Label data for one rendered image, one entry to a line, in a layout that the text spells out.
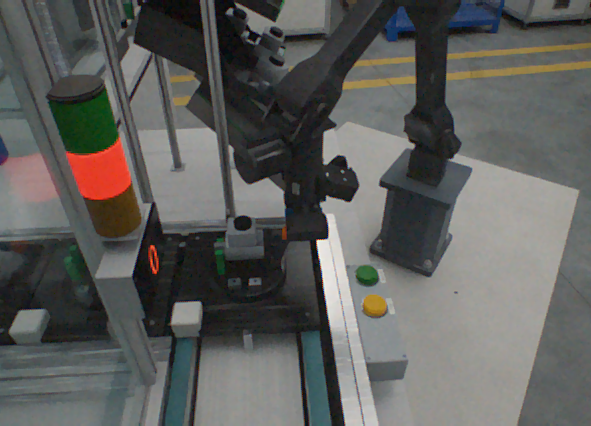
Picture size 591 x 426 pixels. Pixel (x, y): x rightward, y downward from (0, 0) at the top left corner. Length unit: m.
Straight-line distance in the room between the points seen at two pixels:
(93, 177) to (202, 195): 0.77
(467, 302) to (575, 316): 1.37
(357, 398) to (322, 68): 0.46
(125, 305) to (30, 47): 0.26
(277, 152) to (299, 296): 0.29
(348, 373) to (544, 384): 1.39
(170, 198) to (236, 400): 0.63
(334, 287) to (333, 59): 0.40
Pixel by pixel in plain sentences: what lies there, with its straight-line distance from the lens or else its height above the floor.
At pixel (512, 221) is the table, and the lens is 1.23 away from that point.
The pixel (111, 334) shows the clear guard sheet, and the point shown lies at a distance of 0.59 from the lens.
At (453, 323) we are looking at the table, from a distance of 0.95.
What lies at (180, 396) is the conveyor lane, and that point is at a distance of 0.74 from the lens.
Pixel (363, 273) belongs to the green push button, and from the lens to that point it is 0.84.
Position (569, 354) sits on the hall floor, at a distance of 2.18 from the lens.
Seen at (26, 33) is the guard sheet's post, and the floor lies 1.46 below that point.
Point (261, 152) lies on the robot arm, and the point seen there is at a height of 1.26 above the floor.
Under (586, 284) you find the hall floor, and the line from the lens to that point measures 2.50.
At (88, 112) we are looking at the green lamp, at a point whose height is 1.40.
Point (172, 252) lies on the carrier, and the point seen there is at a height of 0.97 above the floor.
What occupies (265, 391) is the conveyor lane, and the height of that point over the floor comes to 0.92.
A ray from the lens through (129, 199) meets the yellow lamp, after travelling 0.48.
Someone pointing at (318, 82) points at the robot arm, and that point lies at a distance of 0.60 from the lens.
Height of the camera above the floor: 1.58
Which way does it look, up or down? 40 degrees down
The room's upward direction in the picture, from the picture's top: straight up
